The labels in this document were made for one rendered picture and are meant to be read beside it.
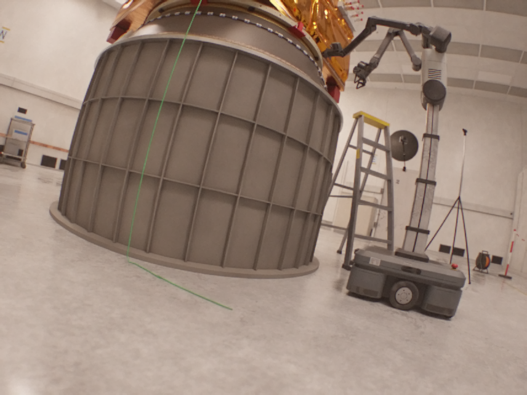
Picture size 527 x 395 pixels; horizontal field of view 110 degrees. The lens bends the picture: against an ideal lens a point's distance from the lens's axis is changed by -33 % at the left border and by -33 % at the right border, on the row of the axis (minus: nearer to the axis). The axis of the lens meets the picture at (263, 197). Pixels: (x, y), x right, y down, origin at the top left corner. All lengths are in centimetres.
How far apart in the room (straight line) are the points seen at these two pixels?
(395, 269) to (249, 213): 82
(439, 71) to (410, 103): 799
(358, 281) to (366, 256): 14
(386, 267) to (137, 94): 159
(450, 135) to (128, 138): 897
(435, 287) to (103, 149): 190
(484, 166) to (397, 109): 347
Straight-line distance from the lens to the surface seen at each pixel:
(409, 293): 151
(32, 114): 606
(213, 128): 138
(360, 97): 1031
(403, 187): 493
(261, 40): 174
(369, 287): 150
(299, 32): 213
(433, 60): 198
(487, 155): 945
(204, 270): 132
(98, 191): 157
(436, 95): 186
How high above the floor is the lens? 39
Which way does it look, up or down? 1 degrees up
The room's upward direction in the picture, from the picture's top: 13 degrees clockwise
